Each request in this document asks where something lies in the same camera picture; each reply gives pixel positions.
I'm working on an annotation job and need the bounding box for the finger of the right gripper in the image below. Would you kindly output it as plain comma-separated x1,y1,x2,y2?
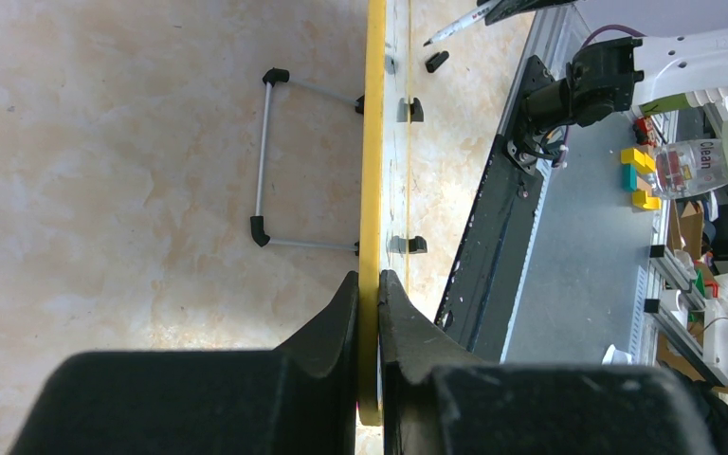
484,0,575,26

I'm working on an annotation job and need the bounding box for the lower yellow toy block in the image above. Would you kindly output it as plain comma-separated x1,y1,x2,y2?
631,190,662,211

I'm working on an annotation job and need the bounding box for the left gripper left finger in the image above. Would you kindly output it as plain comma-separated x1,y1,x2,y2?
272,271,359,454

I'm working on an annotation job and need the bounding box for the teal toy block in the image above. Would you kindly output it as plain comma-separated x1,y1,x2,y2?
621,164,638,192

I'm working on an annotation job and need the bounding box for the white marker pen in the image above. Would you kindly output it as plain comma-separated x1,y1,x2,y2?
423,0,501,46

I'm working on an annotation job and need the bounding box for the cardboard box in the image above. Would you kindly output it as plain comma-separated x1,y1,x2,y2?
666,201,704,261

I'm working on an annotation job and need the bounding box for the upper yellow toy block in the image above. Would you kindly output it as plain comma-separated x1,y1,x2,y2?
621,148,656,175

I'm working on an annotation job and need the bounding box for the aluminium frame rail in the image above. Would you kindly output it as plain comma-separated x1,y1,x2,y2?
644,245,728,387

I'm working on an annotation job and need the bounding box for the whiteboard wire stand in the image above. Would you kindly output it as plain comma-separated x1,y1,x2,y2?
249,66,365,257

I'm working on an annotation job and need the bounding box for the yellow-framed whiteboard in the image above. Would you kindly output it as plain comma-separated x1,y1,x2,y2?
357,0,424,427

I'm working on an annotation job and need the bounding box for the black marker cap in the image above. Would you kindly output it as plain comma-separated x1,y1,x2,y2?
425,50,449,74

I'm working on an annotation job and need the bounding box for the white cable duct rail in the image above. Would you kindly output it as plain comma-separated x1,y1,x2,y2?
500,161,553,363

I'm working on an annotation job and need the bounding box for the yellow toy block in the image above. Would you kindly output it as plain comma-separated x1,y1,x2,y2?
631,190,662,211
621,148,656,175

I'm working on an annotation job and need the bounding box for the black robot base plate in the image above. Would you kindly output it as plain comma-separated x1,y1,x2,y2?
434,55,556,364

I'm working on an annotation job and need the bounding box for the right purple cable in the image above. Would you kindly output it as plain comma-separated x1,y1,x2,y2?
580,24,646,51

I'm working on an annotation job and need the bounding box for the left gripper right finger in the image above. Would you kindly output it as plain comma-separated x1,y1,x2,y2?
378,270,482,454

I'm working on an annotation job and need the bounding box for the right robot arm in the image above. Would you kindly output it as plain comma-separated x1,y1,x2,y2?
489,28,728,174

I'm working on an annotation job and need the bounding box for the clear cleaner spray bottle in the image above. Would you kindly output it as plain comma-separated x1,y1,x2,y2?
648,121,728,200

